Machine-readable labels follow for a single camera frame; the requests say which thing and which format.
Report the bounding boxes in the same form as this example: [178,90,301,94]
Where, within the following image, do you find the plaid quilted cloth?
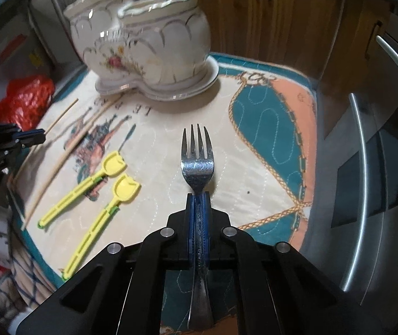
[0,242,56,327]

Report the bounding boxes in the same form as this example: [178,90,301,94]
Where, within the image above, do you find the yellow green utensil right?
[62,173,140,281]

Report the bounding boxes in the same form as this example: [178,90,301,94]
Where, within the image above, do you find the steel fork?
[181,124,215,331]

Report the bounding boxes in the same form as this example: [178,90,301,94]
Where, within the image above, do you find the cream chopstick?
[21,95,122,231]
[10,98,79,186]

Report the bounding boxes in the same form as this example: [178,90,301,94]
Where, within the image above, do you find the red plastic bag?
[0,75,55,131]

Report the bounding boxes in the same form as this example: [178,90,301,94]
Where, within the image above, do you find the quilted horse print placemat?
[8,51,319,335]

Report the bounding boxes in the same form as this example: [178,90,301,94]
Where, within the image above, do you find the yellow green utensil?
[62,173,140,281]
[37,150,127,229]

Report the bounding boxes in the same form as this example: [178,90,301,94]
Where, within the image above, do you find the stainless oven with handle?
[309,22,398,309]

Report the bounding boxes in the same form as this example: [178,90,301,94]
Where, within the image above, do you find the yellow green utensil left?
[37,150,127,229]

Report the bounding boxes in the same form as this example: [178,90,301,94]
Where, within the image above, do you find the white floral ceramic utensil holder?
[64,0,219,101]

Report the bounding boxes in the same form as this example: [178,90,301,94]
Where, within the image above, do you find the wooden kitchen cabinet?
[143,0,395,88]

